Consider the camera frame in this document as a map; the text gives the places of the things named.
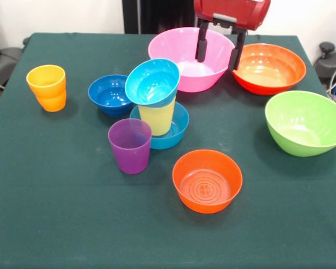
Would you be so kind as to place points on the purple plastic cup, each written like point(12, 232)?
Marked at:
point(131, 157)

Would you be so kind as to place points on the dark green table cloth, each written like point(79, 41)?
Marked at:
point(72, 210)

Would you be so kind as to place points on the large lime green bowl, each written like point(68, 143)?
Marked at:
point(302, 126)

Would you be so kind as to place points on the medium blue bowl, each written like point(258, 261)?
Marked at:
point(179, 123)

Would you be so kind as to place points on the small orange bowl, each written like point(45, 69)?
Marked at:
point(207, 201)

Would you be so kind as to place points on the large pink bowl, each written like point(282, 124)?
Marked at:
point(179, 47)

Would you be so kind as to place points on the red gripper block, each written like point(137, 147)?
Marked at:
point(235, 11)

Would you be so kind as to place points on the large red-orange bowl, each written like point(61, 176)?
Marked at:
point(268, 70)

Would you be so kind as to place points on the small dark blue bowl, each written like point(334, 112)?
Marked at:
point(109, 96)

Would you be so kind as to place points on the yellow plastic cup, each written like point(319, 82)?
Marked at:
point(156, 120)

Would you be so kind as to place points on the small cyan bowl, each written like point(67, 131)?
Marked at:
point(151, 84)

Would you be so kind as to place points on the orange plastic cup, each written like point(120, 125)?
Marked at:
point(49, 95)

